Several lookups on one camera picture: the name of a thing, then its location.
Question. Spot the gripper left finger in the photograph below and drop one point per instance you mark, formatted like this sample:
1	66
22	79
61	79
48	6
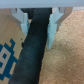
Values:
22	19

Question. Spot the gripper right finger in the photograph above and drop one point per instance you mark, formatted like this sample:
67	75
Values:
53	26

